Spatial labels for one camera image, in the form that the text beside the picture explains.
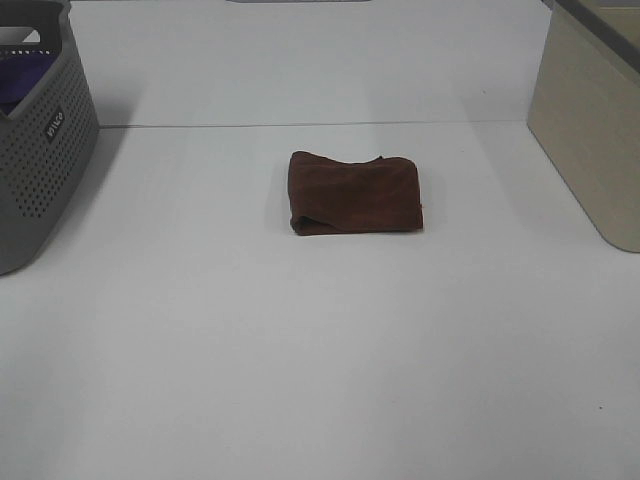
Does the brown towel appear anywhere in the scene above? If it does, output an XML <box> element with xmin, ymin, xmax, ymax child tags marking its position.
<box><xmin>287</xmin><ymin>151</ymin><xmax>424</xmax><ymax>236</ymax></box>

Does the grey perforated laundry basket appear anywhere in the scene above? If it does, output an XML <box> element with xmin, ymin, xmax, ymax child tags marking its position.
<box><xmin>1</xmin><ymin>1</ymin><xmax>99</xmax><ymax>274</ymax></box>

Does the beige plastic basket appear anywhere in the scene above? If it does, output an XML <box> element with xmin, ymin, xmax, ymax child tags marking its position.
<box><xmin>527</xmin><ymin>1</ymin><xmax>639</xmax><ymax>253</ymax></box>

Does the purple towel in basket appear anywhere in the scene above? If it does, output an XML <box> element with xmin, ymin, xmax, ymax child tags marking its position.
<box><xmin>1</xmin><ymin>54</ymin><xmax>55</xmax><ymax>115</ymax></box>

